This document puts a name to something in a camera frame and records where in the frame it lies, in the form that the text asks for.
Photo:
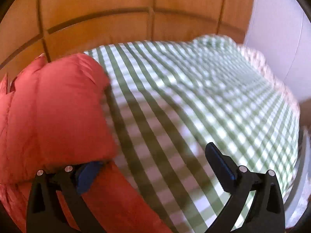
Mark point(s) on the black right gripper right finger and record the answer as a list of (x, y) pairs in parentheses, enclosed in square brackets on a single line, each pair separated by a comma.
[(266, 213)]

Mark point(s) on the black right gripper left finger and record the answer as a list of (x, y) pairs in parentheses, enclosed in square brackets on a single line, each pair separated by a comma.
[(44, 211)]

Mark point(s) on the red puffer jacket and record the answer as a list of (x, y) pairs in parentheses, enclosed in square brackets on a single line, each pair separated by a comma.
[(51, 117)]

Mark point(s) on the green white checkered bedspread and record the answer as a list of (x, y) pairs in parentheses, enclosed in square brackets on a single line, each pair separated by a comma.
[(168, 100)]

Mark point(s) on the wooden wardrobe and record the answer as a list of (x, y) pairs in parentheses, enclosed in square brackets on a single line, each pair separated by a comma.
[(59, 28)]

